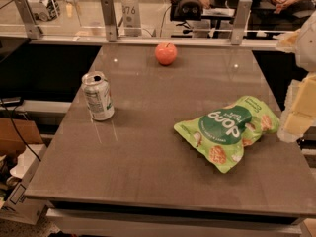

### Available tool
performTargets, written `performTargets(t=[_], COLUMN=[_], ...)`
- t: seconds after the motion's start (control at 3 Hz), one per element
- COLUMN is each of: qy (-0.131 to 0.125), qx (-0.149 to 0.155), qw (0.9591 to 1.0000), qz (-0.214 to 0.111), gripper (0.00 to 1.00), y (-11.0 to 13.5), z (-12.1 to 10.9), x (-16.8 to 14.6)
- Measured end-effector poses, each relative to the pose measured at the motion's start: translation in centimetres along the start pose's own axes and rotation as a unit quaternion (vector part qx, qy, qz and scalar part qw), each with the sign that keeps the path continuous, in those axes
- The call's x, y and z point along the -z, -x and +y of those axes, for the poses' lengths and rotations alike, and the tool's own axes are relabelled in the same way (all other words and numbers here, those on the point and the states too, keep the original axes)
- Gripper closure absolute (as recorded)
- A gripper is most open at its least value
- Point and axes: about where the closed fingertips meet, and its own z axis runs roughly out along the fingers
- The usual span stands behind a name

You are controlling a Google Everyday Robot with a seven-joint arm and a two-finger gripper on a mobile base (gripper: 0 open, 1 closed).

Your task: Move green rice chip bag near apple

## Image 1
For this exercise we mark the right metal bracket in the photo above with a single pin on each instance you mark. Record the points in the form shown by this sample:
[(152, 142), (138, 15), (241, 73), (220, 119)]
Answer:
[(240, 21)]

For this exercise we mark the middle metal bracket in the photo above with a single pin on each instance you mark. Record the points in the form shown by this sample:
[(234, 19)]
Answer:
[(110, 22)]

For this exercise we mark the metal bracket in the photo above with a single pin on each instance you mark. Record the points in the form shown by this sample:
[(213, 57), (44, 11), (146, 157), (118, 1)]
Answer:
[(240, 21), (110, 22), (33, 31)]

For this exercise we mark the white numbered sign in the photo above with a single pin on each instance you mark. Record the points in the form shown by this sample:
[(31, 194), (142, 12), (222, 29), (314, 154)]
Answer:
[(131, 17)]

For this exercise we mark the black camera device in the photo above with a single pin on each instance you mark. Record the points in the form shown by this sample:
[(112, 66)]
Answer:
[(182, 10)]

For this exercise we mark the brown cardboard box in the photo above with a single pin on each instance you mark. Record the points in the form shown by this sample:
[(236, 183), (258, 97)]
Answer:
[(15, 134)]

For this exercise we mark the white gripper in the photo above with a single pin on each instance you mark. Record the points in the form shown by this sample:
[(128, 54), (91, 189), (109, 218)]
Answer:
[(308, 48)]

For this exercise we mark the left metal bracket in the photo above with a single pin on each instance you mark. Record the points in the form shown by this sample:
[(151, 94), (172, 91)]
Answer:
[(33, 31)]

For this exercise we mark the red apple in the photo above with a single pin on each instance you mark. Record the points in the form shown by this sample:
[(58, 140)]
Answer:
[(166, 53)]

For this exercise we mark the white cardboard box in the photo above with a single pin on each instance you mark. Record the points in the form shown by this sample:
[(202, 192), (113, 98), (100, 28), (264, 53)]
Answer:
[(17, 207)]

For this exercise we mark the white green soda can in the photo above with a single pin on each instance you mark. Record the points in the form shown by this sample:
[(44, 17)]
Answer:
[(97, 92)]

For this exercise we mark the green rice chip bag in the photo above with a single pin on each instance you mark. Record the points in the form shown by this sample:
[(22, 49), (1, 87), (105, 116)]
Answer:
[(221, 135)]

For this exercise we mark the white device on shelf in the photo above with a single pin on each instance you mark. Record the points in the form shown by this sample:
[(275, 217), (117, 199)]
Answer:
[(44, 10)]

